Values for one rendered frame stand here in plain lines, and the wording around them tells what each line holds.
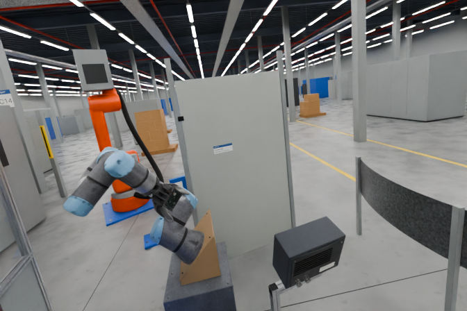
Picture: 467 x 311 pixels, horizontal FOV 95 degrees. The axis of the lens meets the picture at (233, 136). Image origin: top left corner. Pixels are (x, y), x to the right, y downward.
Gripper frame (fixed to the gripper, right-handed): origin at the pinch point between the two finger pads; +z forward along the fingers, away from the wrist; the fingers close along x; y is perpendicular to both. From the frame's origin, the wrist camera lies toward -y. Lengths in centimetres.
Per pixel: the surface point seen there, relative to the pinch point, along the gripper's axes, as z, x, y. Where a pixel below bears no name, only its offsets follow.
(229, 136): 77, 91, -70
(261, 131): 96, 115, -50
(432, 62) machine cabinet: 513, 786, 130
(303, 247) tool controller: 23, 8, 44
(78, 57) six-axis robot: -29, 127, -327
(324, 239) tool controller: 28, 15, 49
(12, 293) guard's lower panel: 14, -75, -90
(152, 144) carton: 340, 190, -640
